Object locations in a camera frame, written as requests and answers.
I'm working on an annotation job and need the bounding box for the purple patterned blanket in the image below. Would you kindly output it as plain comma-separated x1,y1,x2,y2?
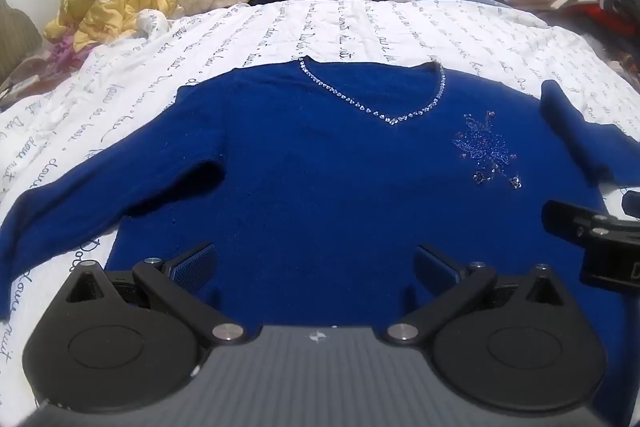
0,31,97,110

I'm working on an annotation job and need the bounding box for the blue beaded sweater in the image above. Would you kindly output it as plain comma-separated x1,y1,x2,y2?
0,56,640,427

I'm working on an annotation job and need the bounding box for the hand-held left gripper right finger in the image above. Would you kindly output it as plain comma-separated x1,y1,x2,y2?
384,244,567,348

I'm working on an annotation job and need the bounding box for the white script-printed bedsheet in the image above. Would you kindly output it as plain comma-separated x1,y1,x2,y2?
0,0,640,378

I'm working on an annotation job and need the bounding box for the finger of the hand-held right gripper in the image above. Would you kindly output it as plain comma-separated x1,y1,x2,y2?
542,200,624,239

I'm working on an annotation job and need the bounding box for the padded beige headboard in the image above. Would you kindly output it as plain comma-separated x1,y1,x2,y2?
0,0,45,84

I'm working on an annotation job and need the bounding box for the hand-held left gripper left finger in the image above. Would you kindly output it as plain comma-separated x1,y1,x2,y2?
65,243,247,349

